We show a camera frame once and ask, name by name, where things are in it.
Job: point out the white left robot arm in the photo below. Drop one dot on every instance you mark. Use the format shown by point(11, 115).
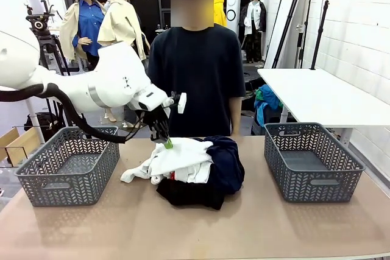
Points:
point(106, 83)

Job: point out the mannequin with cream jacket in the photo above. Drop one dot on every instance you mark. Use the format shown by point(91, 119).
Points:
point(122, 25)

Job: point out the black camera tripod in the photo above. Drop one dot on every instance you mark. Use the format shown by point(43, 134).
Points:
point(39, 25)

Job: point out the mannequin with yellow hoodie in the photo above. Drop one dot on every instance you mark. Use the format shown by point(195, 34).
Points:
point(220, 10)

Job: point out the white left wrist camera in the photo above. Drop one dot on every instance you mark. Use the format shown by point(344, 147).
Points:
point(182, 103)

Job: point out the mannequin with white black jacket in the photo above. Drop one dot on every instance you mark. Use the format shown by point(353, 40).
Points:
point(253, 19)

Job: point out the leaning black stand poles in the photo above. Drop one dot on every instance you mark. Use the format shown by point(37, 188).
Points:
point(292, 13)

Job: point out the grey woven plastic basket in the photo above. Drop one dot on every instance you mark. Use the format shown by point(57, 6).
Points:
point(70, 190)
point(317, 187)

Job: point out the black light stand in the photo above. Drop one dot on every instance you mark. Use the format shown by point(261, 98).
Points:
point(320, 34)

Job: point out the person's left forearm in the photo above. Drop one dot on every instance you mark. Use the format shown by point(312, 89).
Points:
point(235, 120)

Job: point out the black garment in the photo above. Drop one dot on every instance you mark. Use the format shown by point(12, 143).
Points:
point(189, 194)

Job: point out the white tower air conditioner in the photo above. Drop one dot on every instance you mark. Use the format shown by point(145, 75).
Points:
point(234, 10)

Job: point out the navy blue garment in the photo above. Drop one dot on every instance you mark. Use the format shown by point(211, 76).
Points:
point(227, 165)

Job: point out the person in black t-shirt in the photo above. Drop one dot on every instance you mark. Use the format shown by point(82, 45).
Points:
point(198, 74)

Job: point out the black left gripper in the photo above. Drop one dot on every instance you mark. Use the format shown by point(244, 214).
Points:
point(157, 120)

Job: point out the mannequin with blue shirt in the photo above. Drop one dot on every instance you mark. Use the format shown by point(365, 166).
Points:
point(88, 22)

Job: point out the white work table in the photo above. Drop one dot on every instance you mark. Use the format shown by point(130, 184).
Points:
point(320, 98)

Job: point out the white garment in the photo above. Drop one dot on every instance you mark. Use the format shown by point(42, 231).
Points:
point(182, 156)

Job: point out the blue green cloth pile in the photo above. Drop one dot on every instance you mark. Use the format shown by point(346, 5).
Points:
point(268, 95)

